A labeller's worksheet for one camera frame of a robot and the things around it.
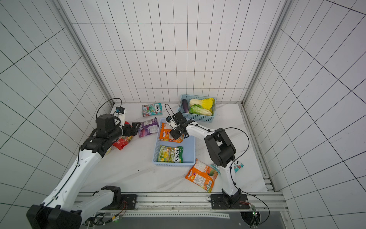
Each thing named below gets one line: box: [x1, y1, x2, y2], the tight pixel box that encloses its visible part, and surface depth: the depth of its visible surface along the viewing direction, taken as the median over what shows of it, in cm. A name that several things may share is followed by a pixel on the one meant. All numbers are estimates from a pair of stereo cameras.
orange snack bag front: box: [184, 158, 219, 194], surface depth 82 cm
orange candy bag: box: [159, 122, 185, 144], surface depth 97 cm
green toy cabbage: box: [188, 104, 213, 116], surface depth 108 cm
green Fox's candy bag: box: [157, 145, 184, 163], surface depth 90 cm
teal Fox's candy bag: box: [141, 102, 163, 117], surface depth 115 cm
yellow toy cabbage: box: [189, 97, 215, 112], surface depth 112 cm
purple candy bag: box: [138, 116, 159, 138], surface depth 103 cm
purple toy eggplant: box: [182, 99, 190, 114], surface depth 116 cm
